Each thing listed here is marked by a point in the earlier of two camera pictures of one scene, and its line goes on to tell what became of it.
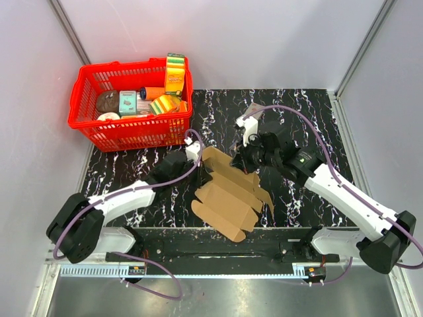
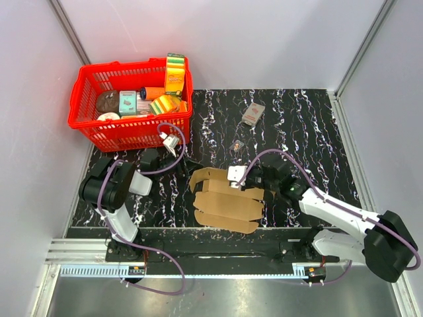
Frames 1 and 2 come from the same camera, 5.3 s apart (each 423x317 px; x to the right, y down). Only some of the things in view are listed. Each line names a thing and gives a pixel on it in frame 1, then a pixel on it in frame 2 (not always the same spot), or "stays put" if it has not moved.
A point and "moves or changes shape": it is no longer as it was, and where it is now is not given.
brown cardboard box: [231, 200] moves or changes shape
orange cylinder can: [151, 93] stays put
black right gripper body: [253, 156] → [256, 179]
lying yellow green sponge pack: [163, 104] stays put
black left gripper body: [195, 179] → [179, 168]
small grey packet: [253, 107] stays put
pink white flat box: [143, 106] stays put
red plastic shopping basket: [129, 134] stays put
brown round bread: [108, 101] stays put
